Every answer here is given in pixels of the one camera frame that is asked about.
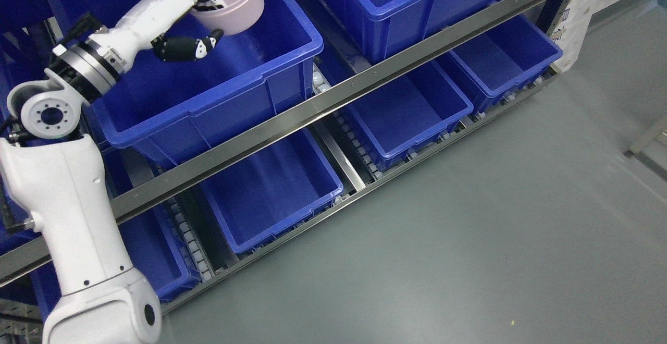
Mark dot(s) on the blue bin lower far right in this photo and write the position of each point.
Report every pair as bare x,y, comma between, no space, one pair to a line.
499,62

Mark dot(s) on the blue bin upper left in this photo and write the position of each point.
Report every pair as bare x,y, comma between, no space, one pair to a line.
173,111

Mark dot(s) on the blue bin lower far left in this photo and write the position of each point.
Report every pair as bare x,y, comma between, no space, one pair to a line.
152,241

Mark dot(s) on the blue bin lower middle left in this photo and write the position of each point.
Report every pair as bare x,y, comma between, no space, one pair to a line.
269,193

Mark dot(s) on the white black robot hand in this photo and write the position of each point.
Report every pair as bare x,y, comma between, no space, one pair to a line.
145,25

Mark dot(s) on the white sign board blue text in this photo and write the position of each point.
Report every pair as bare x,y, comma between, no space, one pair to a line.
570,31

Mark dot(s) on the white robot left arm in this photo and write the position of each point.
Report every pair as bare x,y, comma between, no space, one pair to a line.
104,298

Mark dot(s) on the blue bin lower middle right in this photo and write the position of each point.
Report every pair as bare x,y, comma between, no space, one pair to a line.
407,114

